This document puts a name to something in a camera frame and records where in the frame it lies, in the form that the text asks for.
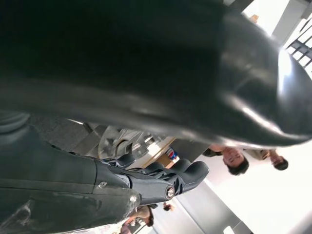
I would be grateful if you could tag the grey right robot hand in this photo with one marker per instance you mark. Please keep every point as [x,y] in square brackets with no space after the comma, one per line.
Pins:
[122,48]

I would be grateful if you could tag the blue pepsi can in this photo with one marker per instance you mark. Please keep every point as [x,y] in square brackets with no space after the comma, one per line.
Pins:
[171,155]

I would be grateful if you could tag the brown cardboard box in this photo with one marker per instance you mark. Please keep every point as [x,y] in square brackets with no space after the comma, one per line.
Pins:
[164,161]

